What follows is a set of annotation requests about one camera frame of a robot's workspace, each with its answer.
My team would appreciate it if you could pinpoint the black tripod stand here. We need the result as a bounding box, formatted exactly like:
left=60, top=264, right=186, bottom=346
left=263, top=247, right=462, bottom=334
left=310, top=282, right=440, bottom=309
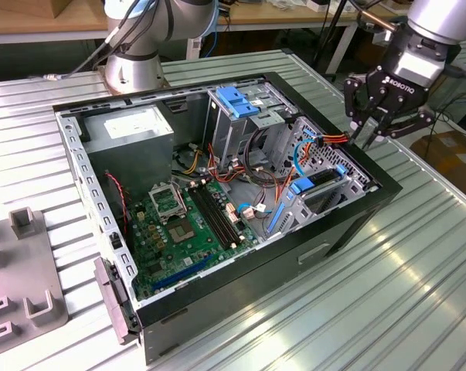
left=312, top=0, right=352, bottom=83

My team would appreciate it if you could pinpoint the CPU socket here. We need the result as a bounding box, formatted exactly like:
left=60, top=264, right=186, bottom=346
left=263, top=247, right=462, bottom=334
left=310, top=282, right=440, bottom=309
left=165, top=216, right=198, bottom=245

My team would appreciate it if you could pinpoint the black open PC case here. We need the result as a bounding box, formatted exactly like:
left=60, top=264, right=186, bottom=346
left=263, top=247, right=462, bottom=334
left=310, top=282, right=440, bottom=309
left=53, top=71, right=403, bottom=364

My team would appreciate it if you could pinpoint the black RAM slot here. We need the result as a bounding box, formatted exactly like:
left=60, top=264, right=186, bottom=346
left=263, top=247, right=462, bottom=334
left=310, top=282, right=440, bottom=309
left=193, top=185, right=233, bottom=249
left=188, top=185, right=228, bottom=250
left=203, top=183, right=243, bottom=247
left=199, top=184, right=238, bottom=247

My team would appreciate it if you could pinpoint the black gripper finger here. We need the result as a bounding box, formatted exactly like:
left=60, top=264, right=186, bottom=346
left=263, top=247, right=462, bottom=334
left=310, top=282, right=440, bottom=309
left=342, top=75, right=380, bottom=150
left=366, top=110, right=437, bottom=150

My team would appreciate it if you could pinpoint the grey parts rack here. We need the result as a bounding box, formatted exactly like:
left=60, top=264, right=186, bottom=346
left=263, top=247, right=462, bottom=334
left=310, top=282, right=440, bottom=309
left=0, top=206, right=70, bottom=353

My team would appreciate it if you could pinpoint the long blue SATA wire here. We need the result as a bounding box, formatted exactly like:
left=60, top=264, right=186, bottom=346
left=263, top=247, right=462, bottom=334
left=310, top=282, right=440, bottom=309
left=292, top=129, right=321, bottom=179

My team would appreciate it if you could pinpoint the black wire bundle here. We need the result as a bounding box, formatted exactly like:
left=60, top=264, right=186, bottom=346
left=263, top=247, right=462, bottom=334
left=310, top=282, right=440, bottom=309
left=243, top=129, right=282, bottom=189

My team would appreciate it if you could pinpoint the metal socket cover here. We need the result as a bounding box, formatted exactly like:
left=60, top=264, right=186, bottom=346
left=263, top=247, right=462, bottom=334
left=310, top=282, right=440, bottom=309
left=147, top=180, right=188, bottom=222

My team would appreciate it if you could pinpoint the grey optical drive cage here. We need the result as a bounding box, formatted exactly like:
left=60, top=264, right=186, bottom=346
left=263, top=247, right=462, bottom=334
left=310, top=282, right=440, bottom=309
left=202, top=81, right=300, bottom=173

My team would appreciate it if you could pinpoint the grey power supply unit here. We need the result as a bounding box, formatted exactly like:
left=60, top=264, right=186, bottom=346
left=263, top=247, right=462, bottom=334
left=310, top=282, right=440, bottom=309
left=80, top=104, right=176, bottom=196

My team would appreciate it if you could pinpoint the yellow red wire bundle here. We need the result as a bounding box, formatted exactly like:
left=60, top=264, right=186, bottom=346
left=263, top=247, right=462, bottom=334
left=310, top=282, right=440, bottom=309
left=180, top=142, right=222, bottom=177

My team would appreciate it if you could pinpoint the large brown cardboard box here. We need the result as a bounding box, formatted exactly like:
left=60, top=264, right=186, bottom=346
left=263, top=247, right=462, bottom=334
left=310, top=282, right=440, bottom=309
left=409, top=129, right=466, bottom=187

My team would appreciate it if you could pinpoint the perforated metal disk bay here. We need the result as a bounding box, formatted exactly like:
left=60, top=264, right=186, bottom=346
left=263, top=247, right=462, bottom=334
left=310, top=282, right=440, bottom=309
left=263, top=114, right=377, bottom=241

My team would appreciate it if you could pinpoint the short blue SATA wire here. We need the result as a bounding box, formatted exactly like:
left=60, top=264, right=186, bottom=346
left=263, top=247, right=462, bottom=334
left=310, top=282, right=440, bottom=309
left=235, top=201, right=273, bottom=216

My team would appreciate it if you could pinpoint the wooden desk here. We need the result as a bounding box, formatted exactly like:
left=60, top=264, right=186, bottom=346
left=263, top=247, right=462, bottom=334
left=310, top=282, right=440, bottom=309
left=0, top=0, right=411, bottom=75

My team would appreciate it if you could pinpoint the blue expansion slot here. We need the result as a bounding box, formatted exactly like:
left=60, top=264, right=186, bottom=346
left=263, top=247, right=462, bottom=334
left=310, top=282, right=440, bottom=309
left=151, top=253, right=214, bottom=294

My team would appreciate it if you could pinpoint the hard disk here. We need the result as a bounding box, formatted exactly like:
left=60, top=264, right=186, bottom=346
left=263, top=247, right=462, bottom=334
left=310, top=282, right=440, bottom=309
left=264, top=165, right=349, bottom=236

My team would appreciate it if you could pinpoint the green motherboard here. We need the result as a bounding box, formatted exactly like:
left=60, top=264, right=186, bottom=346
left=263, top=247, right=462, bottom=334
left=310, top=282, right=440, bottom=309
left=126, top=178, right=261, bottom=301

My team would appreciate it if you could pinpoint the copper cable connector rod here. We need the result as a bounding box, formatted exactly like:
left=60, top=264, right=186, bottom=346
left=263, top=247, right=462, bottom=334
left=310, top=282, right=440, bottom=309
left=357, top=9, right=399, bottom=32

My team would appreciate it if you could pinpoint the grey case panel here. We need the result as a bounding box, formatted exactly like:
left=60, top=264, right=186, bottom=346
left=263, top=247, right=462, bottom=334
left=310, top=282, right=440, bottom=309
left=92, top=256, right=143, bottom=345

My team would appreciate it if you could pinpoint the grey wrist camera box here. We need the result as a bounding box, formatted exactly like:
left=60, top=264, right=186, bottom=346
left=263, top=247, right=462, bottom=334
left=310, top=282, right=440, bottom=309
left=391, top=49, right=443, bottom=93

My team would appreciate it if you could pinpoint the black cable with metal plug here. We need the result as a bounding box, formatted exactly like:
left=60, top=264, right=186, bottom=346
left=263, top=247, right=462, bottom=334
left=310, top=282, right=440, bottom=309
left=27, top=34, right=114, bottom=83

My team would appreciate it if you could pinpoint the orange red power wire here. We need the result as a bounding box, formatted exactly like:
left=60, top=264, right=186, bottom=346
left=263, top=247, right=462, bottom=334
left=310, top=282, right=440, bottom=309
left=274, top=130, right=352, bottom=204

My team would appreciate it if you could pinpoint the blue optical bay latch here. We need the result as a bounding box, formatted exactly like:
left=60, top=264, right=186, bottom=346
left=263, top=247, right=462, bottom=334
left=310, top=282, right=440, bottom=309
left=216, top=86, right=261, bottom=120

